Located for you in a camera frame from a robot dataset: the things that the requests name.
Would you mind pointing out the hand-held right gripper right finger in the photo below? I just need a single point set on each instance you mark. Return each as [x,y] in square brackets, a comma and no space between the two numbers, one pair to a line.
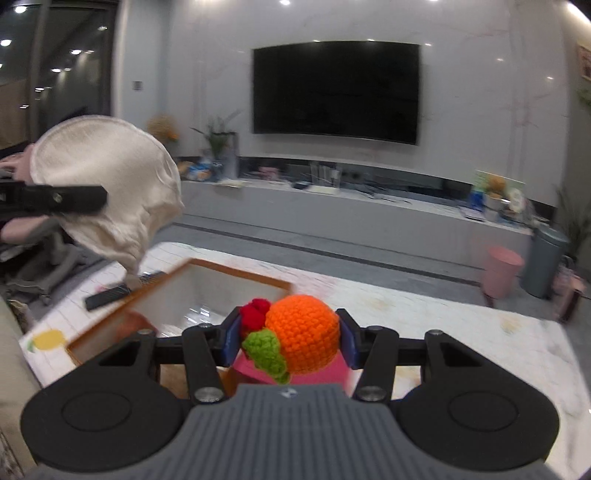
[347,339]

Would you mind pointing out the framed wall picture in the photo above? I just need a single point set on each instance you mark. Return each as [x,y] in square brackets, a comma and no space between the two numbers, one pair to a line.
[585,61]

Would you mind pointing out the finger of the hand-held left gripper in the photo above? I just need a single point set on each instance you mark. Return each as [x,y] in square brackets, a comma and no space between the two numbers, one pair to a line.
[69,199]

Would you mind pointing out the dried yellow flowers in vase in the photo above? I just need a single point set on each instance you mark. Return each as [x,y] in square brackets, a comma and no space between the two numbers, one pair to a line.
[162,128]

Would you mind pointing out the crochet orange fruit toy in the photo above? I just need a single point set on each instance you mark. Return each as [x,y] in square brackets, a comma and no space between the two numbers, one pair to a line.
[302,337]

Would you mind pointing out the white router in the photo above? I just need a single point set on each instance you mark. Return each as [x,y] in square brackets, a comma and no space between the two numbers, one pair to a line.
[325,177]

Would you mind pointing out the colourful snack bags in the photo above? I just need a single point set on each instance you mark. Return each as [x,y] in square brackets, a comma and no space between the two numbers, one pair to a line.
[196,170]

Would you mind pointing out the yellow fruit card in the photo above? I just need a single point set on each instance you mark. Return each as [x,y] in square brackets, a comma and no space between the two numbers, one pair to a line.
[46,340]

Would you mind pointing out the grey trash can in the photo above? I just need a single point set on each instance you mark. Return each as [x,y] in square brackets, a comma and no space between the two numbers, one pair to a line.
[545,263]

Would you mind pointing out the grey television console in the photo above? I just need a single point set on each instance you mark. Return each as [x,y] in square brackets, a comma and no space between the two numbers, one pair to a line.
[369,221]

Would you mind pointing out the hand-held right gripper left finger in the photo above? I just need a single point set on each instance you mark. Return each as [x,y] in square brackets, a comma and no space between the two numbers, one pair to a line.
[230,339]

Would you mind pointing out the cream cloth pouch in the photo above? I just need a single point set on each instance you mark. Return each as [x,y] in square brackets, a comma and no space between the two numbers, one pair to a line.
[120,184]

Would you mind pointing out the plush bear gift box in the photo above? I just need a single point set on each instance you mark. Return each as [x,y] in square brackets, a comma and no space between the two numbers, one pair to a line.
[496,189]

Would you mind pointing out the tall green potted plant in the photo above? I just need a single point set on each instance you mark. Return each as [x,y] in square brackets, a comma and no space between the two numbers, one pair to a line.
[575,221]

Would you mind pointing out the green plant in glass vase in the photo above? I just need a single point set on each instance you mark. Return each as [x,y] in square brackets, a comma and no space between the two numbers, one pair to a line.
[221,147]

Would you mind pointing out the pink waste bin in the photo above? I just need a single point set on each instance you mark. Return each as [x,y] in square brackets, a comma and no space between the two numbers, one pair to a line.
[502,274]

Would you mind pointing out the orange storage box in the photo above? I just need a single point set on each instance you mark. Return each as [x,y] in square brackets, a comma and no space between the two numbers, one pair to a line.
[194,295]

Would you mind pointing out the pink transparent box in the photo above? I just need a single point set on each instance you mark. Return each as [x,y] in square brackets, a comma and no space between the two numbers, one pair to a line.
[249,369]

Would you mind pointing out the black remote control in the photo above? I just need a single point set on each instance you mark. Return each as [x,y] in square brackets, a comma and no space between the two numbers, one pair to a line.
[152,277]
[107,297]

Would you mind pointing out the black wall television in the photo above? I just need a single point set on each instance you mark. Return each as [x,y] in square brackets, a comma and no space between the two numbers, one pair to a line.
[337,92]

